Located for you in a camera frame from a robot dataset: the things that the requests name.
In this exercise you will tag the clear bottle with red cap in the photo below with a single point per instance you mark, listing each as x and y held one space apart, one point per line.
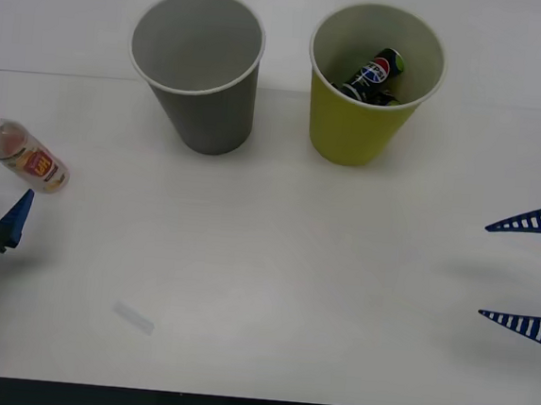
23 155

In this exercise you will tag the yellow-green plastic bin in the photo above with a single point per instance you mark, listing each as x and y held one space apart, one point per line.
347 133

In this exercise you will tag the black can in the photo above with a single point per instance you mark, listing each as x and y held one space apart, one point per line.
377 69
363 95

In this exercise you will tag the grey plastic bin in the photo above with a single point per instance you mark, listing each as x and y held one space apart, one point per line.
211 121

